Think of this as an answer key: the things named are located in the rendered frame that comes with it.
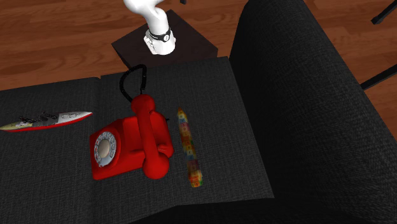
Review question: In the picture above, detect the multicoloured patterned pen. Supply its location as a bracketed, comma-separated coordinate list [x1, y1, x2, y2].
[177, 107, 204, 188]

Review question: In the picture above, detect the dark robot stand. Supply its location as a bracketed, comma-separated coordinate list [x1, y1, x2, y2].
[111, 9, 219, 69]

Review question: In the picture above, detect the red rotary telephone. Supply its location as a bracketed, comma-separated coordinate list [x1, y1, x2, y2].
[89, 64, 175, 181]

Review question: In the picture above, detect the grey and red toy warship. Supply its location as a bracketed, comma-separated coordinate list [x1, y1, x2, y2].
[0, 111, 93, 133]

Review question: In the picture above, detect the black furniture leg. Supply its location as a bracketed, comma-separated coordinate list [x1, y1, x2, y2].
[359, 64, 397, 91]
[371, 1, 397, 25]

